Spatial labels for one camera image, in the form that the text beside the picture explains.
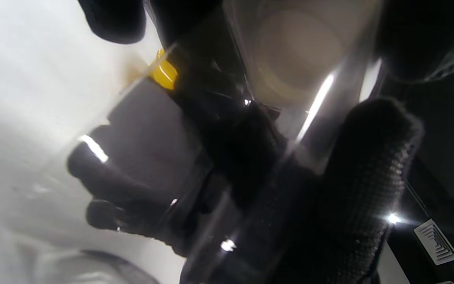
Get clear square coffee jar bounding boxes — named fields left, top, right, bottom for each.
left=65, top=0, right=385, bottom=284

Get person's right hand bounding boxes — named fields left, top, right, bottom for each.
left=67, top=47, right=288, bottom=257

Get white ceiling vent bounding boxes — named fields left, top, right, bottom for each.
left=413, top=218, right=454, bottom=266

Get person's left hand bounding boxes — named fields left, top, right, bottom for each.
left=77, top=0, right=454, bottom=284

